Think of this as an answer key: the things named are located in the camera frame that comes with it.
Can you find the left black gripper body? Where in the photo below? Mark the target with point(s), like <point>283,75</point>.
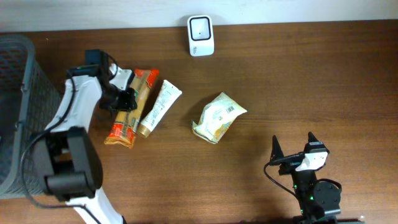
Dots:
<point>125,100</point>

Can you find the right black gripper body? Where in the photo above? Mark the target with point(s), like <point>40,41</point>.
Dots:
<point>292,160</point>

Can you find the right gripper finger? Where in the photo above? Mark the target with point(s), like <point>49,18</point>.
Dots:
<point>312,140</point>
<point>276,153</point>

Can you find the orange spaghetti pack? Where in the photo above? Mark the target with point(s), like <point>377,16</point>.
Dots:
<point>125,125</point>

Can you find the white tube gold cap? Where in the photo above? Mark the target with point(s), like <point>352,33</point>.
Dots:
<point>168,94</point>

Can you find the yellow white snack bag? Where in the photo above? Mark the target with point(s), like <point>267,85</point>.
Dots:
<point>216,118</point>

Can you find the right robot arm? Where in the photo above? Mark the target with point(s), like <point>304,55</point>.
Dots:
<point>318,199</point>

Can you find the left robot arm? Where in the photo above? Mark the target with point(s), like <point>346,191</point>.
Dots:
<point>66,162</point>

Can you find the white barcode scanner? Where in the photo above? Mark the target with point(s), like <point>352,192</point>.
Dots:
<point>200,35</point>

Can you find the dark grey mesh basket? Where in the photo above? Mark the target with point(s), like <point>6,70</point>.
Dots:
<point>29,101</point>

